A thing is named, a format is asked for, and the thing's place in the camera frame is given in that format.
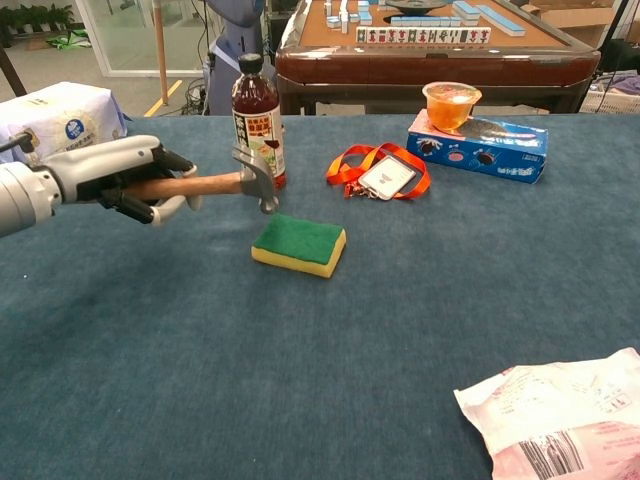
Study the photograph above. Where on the white and blue rice bag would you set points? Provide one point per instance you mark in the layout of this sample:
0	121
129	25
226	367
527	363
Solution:
55	117

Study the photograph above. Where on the blue-backed mahjong tile wall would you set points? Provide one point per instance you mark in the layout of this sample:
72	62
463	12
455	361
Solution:
492	17

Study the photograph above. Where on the white plastic basket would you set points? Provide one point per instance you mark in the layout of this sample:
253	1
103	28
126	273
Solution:
612	100

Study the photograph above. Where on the white badge card holder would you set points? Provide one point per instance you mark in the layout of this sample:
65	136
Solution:
387	177

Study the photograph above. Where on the white and pink snack packet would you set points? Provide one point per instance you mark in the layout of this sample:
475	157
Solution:
560	420

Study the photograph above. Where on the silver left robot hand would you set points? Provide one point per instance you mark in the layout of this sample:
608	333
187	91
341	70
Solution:
100	170

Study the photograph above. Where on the brown mahjong table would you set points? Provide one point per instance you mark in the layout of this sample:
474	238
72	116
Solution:
425	70

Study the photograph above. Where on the row of face-up mahjong tiles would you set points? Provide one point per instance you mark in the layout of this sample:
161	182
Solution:
425	35

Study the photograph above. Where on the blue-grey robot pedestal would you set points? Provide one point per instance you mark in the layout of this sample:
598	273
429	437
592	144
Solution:
225	65

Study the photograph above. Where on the green and yellow sponge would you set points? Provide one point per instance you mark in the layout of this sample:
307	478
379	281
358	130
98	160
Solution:
297	240

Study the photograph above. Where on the green potted plants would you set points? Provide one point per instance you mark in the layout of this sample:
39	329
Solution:
35	17

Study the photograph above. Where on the orange jelly cup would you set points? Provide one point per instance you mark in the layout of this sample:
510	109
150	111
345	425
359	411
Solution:
450	107

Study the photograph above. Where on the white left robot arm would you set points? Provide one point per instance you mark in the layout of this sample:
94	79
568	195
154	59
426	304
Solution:
22	197

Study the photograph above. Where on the dark brown sauce bottle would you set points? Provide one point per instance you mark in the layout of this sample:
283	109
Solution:
255	110

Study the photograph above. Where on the blue table cloth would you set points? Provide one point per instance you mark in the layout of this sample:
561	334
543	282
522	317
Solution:
250	375

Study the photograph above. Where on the blue cookie box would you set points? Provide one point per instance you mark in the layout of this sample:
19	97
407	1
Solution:
500	157

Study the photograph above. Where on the wooden pole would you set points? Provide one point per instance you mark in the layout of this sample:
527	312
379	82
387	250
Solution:
161	50

